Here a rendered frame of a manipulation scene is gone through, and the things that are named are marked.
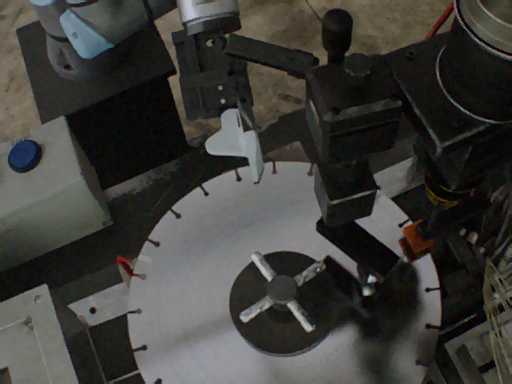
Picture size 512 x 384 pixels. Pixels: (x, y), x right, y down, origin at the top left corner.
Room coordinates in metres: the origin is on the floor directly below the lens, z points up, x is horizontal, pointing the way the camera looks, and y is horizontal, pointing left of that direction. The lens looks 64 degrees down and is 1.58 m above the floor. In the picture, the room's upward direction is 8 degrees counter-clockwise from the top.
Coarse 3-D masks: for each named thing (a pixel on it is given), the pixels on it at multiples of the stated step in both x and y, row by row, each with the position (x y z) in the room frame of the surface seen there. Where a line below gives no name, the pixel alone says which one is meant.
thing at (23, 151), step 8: (16, 144) 0.46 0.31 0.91; (24, 144) 0.45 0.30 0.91; (32, 144) 0.45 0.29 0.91; (16, 152) 0.44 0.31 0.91; (24, 152) 0.44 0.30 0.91; (32, 152) 0.44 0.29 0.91; (16, 160) 0.43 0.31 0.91; (24, 160) 0.43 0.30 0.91; (32, 160) 0.43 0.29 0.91; (24, 168) 0.42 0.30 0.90
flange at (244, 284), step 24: (288, 264) 0.22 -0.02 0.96; (312, 264) 0.22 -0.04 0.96; (240, 288) 0.20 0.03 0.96; (264, 288) 0.19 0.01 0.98; (312, 288) 0.19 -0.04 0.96; (336, 288) 0.19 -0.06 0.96; (240, 312) 0.18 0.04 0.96; (264, 312) 0.17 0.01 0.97; (288, 312) 0.16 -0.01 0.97; (312, 312) 0.16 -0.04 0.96; (336, 312) 0.16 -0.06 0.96; (264, 336) 0.15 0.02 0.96; (288, 336) 0.14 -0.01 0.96; (312, 336) 0.14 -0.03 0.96
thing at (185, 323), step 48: (192, 192) 0.32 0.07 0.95; (240, 192) 0.31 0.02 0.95; (288, 192) 0.31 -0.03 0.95; (192, 240) 0.27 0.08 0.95; (240, 240) 0.26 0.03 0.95; (288, 240) 0.25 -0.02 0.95; (384, 240) 0.23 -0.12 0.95; (144, 288) 0.22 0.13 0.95; (192, 288) 0.21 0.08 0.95; (384, 288) 0.18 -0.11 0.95; (144, 336) 0.17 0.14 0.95; (192, 336) 0.16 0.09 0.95; (240, 336) 0.15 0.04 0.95; (336, 336) 0.14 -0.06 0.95; (384, 336) 0.13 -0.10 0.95; (432, 336) 0.12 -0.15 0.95
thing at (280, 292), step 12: (264, 264) 0.21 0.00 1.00; (324, 264) 0.20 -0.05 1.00; (276, 276) 0.19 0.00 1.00; (288, 276) 0.19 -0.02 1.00; (300, 276) 0.19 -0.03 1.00; (312, 276) 0.19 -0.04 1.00; (276, 288) 0.18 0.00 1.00; (288, 288) 0.18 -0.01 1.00; (264, 300) 0.17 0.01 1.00; (276, 300) 0.17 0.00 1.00; (288, 300) 0.17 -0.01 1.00; (252, 312) 0.16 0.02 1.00; (300, 312) 0.16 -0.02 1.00; (312, 324) 0.14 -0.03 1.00
